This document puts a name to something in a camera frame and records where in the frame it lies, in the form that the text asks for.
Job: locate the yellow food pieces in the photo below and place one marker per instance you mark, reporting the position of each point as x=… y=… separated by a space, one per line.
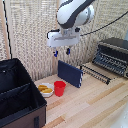
x=45 y=89

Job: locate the thin black pole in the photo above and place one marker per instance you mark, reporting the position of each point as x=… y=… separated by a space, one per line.
x=6 y=30

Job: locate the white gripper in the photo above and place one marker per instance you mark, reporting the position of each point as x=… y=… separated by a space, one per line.
x=63 y=38

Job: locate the black toaster oven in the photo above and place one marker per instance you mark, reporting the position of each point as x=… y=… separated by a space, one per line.
x=113 y=53

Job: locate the white bowl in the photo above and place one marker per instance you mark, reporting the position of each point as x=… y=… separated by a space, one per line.
x=47 y=94

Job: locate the black fabric storage box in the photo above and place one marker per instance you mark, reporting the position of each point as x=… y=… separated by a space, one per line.
x=20 y=100

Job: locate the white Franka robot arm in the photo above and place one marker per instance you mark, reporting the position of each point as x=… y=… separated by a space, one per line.
x=71 y=13

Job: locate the beige woven folding screen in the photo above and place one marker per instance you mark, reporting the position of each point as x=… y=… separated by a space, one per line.
x=30 y=36

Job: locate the red plastic cup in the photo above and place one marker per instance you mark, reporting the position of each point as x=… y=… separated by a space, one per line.
x=60 y=88

